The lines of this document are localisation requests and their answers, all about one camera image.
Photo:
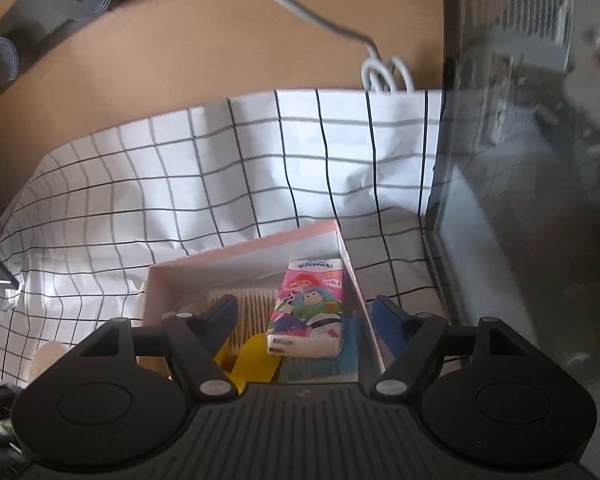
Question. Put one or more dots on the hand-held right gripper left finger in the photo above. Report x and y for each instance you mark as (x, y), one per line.
(222, 318)

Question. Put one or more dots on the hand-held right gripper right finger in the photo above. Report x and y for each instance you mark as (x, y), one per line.
(390, 329)

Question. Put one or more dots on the cotton swab pack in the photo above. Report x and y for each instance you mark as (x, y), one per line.
(252, 310)

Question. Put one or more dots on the blue face mask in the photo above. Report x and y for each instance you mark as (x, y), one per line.
(352, 345)

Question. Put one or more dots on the pink cardboard box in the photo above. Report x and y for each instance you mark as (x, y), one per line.
(220, 272)

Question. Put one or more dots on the yellow round lid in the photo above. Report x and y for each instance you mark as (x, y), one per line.
(252, 362)

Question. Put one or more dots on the cartoon print tissue packet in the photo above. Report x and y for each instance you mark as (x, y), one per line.
(305, 310)

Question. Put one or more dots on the white black-grid tablecloth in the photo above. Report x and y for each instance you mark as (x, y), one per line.
(130, 185)

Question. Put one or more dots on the grey stand with discs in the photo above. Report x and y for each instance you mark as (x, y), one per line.
(45, 5)

